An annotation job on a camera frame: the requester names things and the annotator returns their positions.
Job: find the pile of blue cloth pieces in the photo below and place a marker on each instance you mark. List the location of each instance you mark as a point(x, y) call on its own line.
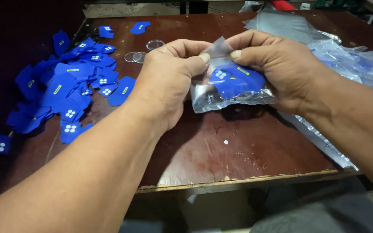
point(63, 90)

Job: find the black table leg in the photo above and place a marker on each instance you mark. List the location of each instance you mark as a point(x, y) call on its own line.
point(193, 6)

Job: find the person's grey trousers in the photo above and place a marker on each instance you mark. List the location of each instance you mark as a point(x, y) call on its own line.
point(319, 210)

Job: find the stack of empty clear sleeves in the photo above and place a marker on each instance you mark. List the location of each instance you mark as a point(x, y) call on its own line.
point(280, 26)

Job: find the clear plastic bag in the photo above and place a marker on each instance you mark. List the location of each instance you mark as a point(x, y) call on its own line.
point(206, 98)

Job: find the heap of filled plastic bags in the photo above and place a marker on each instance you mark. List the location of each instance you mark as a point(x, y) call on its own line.
point(351, 63)

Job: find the red object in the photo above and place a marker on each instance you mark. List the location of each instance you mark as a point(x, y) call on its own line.
point(282, 5)

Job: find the person's right hand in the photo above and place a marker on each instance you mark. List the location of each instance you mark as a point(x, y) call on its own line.
point(287, 71)

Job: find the person's left hand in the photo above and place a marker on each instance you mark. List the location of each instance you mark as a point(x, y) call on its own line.
point(163, 84)

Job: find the clear round plastic disc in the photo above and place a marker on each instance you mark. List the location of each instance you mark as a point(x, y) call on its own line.
point(140, 58)
point(155, 44)
point(129, 57)

